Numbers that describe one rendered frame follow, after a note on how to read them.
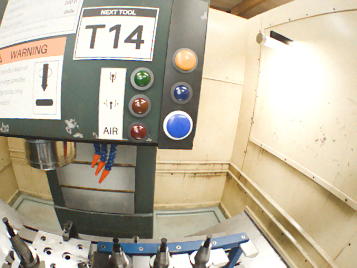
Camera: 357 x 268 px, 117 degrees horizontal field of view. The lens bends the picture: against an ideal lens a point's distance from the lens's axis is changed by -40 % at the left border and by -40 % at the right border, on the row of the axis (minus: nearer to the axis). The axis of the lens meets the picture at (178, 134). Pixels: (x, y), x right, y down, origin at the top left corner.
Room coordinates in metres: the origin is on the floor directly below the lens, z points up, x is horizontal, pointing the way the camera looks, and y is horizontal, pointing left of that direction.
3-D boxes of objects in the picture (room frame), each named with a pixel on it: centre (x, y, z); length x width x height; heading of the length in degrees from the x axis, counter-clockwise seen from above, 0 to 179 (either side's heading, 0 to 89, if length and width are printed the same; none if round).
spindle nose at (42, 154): (0.36, 0.34, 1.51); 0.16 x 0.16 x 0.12
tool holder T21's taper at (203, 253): (0.31, -0.10, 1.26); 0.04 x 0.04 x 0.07
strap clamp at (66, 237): (0.48, 0.47, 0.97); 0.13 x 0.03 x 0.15; 13
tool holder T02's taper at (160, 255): (0.28, 0.01, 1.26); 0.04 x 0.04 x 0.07
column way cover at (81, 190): (0.79, 0.43, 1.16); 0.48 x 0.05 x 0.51; 103
